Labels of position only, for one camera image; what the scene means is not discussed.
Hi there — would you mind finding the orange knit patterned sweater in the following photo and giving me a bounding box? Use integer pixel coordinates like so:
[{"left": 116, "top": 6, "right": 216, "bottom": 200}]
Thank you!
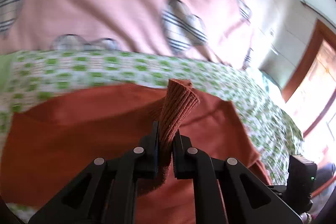
[{"left": 0, "top": 78, "right": 272, "bottom": 224}]

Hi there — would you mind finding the green white checkered quilt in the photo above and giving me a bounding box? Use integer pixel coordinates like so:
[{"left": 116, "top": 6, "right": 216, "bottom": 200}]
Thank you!
[{"left": 1, "top": 51, "right": 303, "bottom": 185}]

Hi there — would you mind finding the pink duvet with plaid hearts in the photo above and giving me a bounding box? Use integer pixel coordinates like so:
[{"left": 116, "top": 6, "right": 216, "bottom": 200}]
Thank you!
[{"left": 1, "top": 0, "right": 251, "bottom": 69}]

